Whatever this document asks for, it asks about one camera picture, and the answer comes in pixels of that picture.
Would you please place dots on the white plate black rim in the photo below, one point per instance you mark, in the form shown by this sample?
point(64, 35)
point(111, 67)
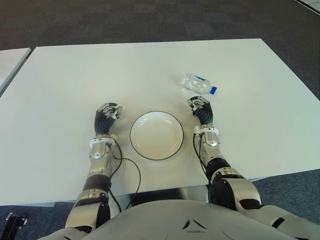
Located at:
point(156, 136)

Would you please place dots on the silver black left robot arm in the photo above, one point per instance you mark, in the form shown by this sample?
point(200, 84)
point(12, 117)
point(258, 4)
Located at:
point(97, 150)

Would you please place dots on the grey robot torso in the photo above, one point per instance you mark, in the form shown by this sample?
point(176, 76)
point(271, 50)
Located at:
point(162, 222)

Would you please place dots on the neighbouring white table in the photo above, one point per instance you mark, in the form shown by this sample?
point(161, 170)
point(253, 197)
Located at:
point(10, 65)

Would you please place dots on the clear water bottle blue cap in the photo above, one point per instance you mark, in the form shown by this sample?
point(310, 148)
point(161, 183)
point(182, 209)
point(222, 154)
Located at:
point(196, 83)

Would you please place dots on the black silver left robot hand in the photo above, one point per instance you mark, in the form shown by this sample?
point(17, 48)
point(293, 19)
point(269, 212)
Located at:
point(103, 123)

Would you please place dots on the black stand foot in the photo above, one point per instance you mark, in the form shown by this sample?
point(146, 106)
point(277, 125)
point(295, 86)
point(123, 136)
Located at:
point(13, 222)

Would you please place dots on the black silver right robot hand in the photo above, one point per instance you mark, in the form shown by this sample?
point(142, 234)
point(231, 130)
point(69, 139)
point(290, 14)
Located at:
point(206, 115)

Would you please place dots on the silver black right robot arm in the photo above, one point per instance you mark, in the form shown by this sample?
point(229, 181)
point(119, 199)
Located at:
point(235, 190)

